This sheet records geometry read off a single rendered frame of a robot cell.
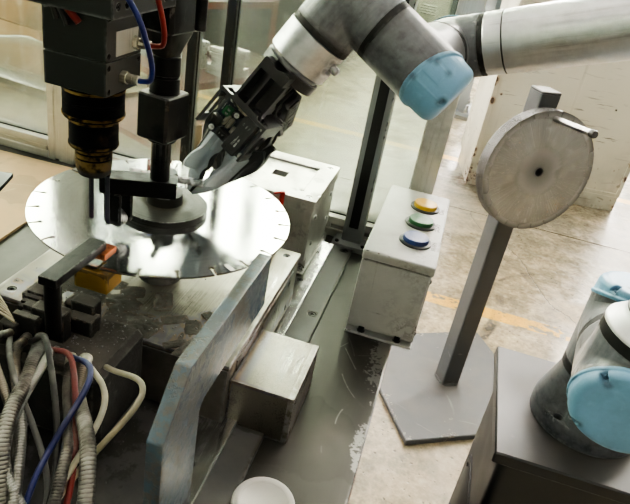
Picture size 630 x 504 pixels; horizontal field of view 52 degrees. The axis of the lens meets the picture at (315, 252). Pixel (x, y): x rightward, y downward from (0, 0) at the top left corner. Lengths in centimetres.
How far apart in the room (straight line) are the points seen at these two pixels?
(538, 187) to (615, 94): 219
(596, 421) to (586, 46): 41
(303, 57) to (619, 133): 340
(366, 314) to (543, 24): 48
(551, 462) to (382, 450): 104
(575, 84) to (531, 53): 307
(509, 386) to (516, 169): 84
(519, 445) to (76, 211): 65
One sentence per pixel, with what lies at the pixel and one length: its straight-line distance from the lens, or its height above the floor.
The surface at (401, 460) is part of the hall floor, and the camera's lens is 191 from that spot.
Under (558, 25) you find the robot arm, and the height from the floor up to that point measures 125.
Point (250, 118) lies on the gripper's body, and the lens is 73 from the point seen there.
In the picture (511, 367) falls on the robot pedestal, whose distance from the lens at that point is 107.
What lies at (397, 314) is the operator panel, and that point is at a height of 80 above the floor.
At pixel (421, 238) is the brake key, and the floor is 91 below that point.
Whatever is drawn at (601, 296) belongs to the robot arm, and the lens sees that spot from 89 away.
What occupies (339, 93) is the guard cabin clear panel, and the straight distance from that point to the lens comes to 121.
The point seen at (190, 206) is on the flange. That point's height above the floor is 96.
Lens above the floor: 134
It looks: 29 degrees down
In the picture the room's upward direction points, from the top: 11 degrees clockwise
